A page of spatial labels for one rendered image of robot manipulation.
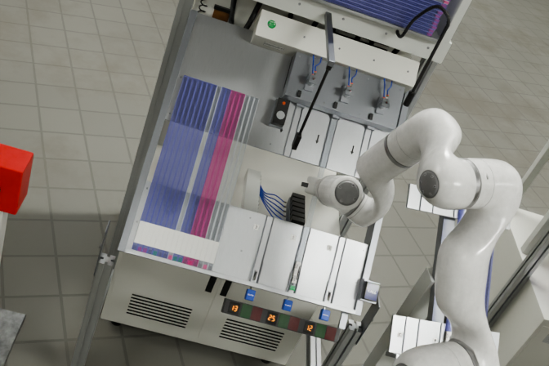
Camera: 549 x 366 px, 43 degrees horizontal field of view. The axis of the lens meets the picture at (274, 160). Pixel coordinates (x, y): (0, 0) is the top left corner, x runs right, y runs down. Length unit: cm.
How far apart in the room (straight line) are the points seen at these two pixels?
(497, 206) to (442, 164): 15
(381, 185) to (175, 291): 104
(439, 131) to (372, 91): 65
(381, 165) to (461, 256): 30
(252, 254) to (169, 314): 66
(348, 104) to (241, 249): 51
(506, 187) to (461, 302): 24
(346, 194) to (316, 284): 39
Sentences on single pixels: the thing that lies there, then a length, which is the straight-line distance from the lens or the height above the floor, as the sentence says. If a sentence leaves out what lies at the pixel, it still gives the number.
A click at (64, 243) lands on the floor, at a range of 292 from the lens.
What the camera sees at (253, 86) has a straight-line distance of 202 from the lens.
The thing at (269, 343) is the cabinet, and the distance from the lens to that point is 260.
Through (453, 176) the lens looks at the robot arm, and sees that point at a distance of 132.
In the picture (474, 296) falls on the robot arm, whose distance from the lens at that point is 142.
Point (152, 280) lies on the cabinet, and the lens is 242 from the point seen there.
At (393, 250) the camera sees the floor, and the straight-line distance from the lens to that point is 354.
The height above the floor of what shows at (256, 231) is 82.
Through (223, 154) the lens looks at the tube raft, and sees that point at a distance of 195.
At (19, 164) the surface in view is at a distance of 202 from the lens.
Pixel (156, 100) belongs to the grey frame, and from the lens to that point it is 222.
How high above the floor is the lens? 206
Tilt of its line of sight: 33 degrees down
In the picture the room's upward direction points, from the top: 23 degrees clockwise
